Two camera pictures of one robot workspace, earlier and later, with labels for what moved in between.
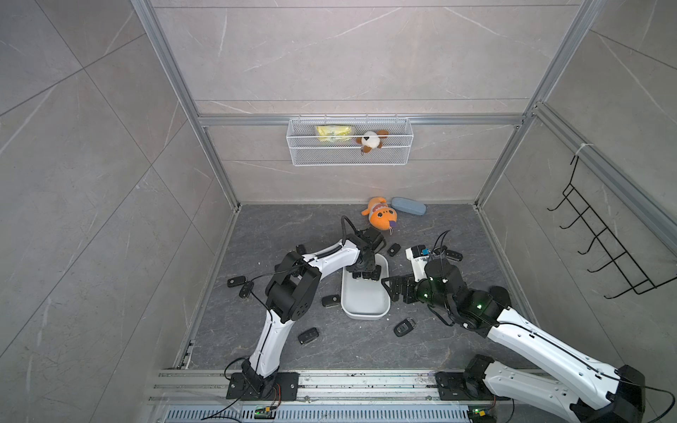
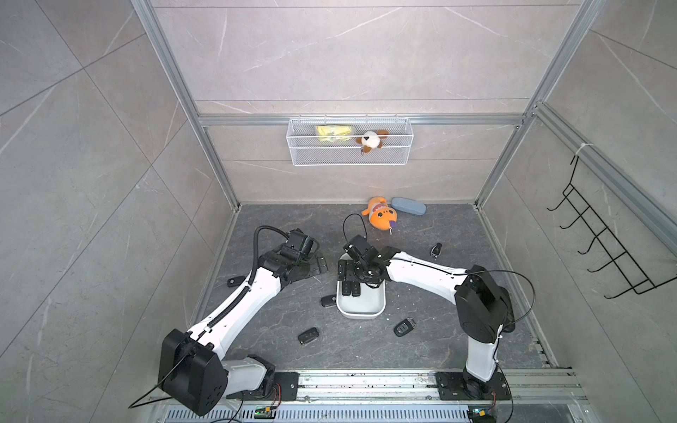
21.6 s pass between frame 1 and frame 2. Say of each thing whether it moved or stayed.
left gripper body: moved
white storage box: stayed
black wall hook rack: stayed
